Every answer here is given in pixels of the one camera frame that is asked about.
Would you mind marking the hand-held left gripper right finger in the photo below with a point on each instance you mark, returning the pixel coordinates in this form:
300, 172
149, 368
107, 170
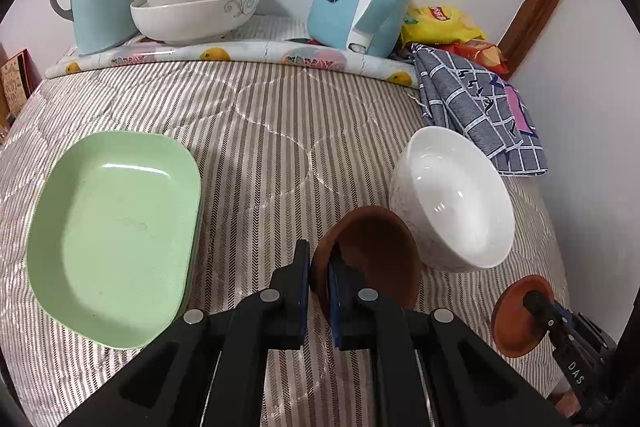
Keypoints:
336, 302

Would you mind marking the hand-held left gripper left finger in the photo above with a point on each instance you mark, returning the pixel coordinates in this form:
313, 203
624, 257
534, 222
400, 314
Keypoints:
300, 297

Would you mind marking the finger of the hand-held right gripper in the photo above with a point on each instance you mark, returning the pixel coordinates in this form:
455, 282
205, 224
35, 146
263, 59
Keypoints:
540, 304

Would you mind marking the small brown bowl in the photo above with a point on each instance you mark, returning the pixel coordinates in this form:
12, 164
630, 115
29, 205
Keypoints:
372, 247
515, 322

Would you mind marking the green plate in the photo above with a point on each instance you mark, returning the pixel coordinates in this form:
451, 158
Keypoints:
110, 232

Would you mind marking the striped quilt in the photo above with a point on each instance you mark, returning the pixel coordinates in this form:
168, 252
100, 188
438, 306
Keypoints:
280, 147

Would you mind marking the pink paper tag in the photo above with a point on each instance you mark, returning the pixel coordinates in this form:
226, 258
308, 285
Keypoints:
517, 109

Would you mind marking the grey checked cloth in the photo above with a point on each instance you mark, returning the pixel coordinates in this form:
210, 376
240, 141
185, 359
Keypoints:
465, 102

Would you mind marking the fruit print oilcloth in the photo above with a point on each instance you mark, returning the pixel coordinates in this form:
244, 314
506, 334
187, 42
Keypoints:
250, 54

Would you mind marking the red chips bag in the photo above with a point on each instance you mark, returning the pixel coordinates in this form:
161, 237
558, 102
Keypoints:
480, 57

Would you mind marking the large white bowl grey pattern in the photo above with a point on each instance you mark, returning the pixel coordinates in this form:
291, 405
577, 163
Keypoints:
195, 24

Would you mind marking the yellow chips bag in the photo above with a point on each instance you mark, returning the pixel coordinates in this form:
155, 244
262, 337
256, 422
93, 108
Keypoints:
440, 24

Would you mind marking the patterned brown box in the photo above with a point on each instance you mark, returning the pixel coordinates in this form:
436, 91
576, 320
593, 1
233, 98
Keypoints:
17, 79

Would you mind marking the wooden door frame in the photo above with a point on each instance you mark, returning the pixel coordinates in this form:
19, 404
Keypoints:
540, 2

